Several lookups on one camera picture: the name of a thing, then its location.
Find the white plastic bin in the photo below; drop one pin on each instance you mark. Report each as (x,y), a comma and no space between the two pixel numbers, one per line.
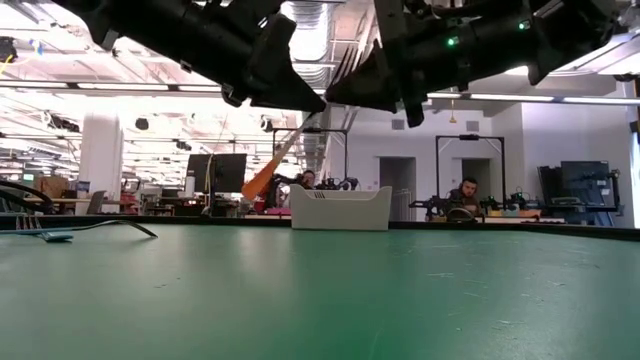
(340,210)

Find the black background robot arm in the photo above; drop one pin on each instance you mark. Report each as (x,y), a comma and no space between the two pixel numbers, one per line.
(429,202)

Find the person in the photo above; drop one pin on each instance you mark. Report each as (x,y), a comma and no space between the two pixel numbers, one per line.
(467,192)
(308,179)

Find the dark workstation monitor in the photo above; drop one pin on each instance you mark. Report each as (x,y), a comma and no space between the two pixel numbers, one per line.
(585,177)

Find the silver ventilation duct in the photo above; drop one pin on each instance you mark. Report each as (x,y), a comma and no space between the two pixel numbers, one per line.
(315,30)

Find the black monitor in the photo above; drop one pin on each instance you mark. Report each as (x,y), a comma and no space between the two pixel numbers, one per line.
(231,172)
(200,172)

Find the grey office chair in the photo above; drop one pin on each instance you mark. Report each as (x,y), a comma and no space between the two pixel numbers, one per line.
(96,201)

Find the long ceiling light bar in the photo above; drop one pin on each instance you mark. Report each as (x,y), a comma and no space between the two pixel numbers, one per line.
(125,86)

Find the cardboard box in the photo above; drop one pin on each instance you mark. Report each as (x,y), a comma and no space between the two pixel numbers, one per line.
(50,187)

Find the green table mat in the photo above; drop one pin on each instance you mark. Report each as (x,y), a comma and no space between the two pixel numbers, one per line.
(320,300)

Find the black metal frame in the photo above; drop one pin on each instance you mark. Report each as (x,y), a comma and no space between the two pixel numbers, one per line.
(470,137)

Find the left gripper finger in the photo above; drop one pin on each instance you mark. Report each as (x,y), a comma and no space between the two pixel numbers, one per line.
(290,95)

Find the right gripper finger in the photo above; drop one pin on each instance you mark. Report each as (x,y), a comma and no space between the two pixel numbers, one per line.
(370,85)

